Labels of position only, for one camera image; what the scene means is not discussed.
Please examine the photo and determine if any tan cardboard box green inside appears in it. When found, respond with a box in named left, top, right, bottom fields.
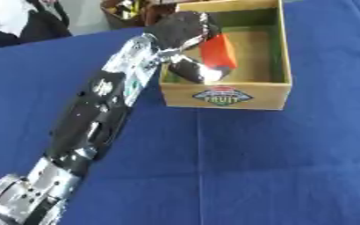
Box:
left=158, top=0, right=294, bottom=112

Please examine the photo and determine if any white cloth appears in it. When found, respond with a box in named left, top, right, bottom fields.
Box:
left=0, top=0, right=40, bottom=51

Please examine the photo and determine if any black bag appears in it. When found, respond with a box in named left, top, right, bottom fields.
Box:
left=0, top=0, right=75, bottom=51

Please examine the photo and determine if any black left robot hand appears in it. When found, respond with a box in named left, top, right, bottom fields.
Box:
left=143, top=11, right=227, bottom=84

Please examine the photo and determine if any brown basket with items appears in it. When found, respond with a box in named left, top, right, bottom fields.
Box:
left=98, top=0, right=180, bottom=30

